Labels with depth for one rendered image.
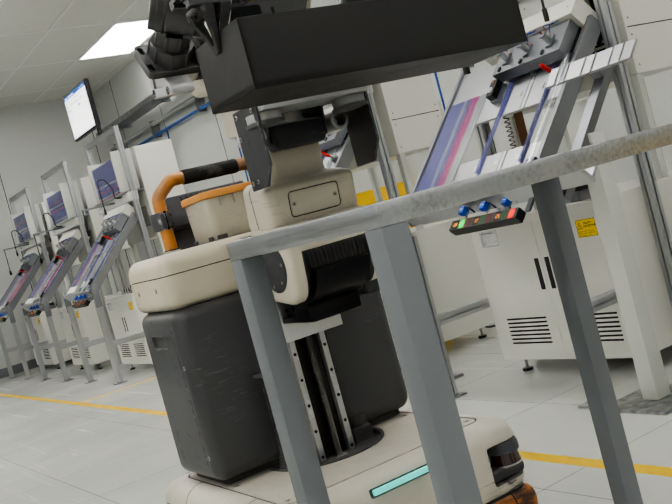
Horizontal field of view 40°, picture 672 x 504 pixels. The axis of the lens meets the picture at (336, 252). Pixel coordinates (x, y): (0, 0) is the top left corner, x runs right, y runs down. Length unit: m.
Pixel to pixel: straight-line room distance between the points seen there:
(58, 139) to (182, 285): 9.63
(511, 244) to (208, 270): 1.74
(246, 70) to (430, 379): 0.59
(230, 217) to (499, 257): 1.69
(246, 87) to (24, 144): 10.10
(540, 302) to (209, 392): 1.78
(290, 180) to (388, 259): 0.83
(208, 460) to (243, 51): 1.00
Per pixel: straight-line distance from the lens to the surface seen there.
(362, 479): 1.91
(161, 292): 2.07
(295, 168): 1.94
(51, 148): 11.58
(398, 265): 1.11
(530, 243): 3.51
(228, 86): 1.52
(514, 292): 3.64
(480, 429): 2.06
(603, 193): 2.88
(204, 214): 2.16
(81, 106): 7.66
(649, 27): 3.60
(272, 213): 1.87
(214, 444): 2.09
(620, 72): 3.36
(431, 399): 1.13
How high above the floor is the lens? 0.80
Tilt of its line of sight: 2 degrees down
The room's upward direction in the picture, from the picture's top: 15 degrees counter-clockwise
